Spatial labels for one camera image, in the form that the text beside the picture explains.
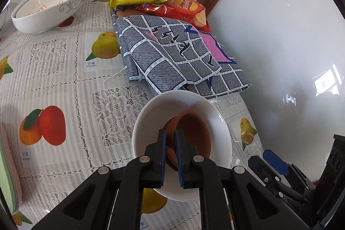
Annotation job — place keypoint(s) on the red chips bag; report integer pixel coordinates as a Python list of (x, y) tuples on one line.
[(183, 7)]

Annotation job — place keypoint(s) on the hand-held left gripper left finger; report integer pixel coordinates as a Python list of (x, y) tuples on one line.
[(161, 157)]

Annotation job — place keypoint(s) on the green pink plate edge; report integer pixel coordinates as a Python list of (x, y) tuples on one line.
[(10, 178)]

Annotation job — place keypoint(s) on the small brown bowl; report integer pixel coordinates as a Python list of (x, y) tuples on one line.
[(194, 133)]

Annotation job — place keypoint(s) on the grey checked cloth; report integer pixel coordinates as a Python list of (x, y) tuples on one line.
[(161, 57)]

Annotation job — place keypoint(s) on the white bowl orange print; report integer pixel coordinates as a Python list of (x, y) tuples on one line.
[(35, 5)]

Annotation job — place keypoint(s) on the fruit print tablecloth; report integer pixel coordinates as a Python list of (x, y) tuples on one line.
[(67, 90)]

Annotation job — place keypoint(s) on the plain white bowl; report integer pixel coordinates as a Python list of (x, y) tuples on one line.
[(151, 116)]

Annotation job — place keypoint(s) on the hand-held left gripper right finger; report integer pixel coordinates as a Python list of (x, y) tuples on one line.
[(179, 160)]

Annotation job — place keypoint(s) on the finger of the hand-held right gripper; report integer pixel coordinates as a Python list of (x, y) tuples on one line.
[(266, 173), (275, 161)]

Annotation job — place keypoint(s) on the large white patterned bowl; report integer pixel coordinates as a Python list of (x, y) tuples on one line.
[(40, 24)]

